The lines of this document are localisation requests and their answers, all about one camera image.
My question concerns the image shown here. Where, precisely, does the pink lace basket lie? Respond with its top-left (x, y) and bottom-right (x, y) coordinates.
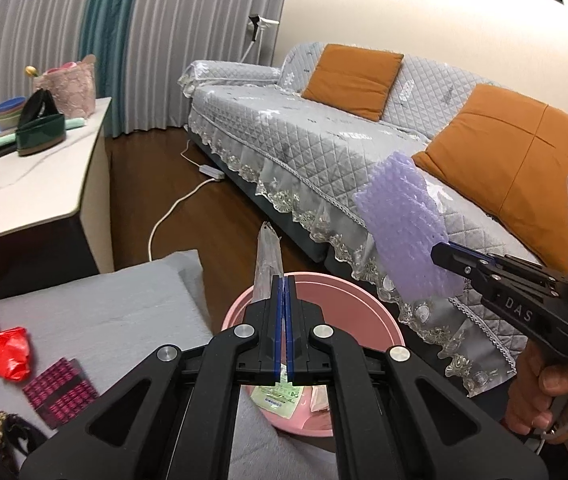
top-left (33, 55), bottom-right (97, 118)

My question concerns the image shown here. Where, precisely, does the dark green tin lid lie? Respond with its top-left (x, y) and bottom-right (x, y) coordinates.
top-left (18, 89), bottom-right (60, 128)

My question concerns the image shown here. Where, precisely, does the white power cable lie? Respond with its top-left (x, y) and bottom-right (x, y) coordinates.
top-left (148, 130), bottom-right (215, 263)

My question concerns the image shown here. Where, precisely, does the pink plastic basin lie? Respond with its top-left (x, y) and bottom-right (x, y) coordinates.
top-left (220, 271), bottom-right (407, 436)

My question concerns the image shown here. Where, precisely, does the smooth red plastic bag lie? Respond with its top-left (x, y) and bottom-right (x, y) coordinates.
top-left (0, 326), bottom-right (32, 383)

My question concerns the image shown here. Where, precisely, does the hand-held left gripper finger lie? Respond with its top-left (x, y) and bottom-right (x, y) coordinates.
top-left (284, 276), bottom-right (550, 480)
top-left (18, 275), bottom-right (285, 480)

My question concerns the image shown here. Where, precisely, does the stack of coloured bowls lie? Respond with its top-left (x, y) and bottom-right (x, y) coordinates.
top-left (0, 99), bottom-right (30, 140)

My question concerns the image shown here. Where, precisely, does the clear plastic wrapper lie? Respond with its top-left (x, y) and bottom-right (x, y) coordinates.
top-left (254, 221), bottom-right (285, 306)

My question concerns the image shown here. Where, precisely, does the orange cushion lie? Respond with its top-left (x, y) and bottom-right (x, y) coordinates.
top-left (411, 84), bottom-right (568, 276)
top-left (301, 44), bottom-right (405, 122)

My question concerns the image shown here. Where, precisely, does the dark green round tin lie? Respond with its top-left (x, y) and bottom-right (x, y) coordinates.
top-left (16, 114), bottom-right (67, 157)

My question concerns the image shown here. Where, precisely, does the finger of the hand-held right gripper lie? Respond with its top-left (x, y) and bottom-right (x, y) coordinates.
top-left (445, 241), bottom-right (568, 291)
top-left (430, 244), bottom-right (510, 291)

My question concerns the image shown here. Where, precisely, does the teal curtain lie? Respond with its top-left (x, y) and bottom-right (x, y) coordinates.
top-left (84, 0), bottom-right (145, 138)

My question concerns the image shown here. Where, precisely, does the white marble table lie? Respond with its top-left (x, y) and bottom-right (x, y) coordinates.
top-left (0, 97), bottom-right (115, 303)

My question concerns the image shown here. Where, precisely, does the person's right hand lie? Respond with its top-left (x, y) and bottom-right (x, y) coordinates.
top-left (504, 347), bottom-right (568, 438)

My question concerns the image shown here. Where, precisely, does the grey pleated curtain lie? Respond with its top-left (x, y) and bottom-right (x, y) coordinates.
top-left (0, 0), bottom-right (295, 138)

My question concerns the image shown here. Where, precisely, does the pink patterned packet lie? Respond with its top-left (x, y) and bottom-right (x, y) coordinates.
top-left (21, 357), bottom-right (99, 431)

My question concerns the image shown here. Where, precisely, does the pale pink packet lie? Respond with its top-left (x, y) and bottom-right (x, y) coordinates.
top-left (309, 385), bottom-right (335, 413)

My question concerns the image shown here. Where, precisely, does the green and white packet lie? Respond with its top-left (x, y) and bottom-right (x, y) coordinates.
top-left (251, 382), bottom-right (310, 423)

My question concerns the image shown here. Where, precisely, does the grey quilted sofa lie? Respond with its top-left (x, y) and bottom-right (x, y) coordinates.
top-left (179, 42), bottom-right (568, 398)

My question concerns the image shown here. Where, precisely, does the purple bubble wrap sheet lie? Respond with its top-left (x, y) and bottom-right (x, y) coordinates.
top-left (353, 151), bottom-right (467, 306)

